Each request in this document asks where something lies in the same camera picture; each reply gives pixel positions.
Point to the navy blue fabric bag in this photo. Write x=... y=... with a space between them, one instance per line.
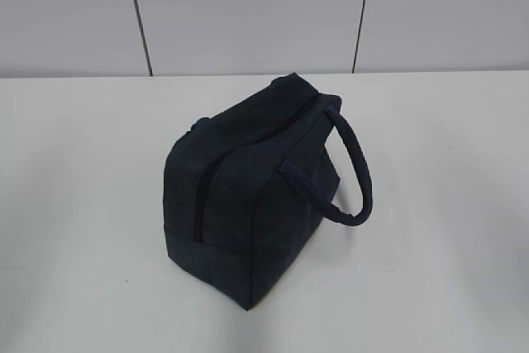
x=245 y=190

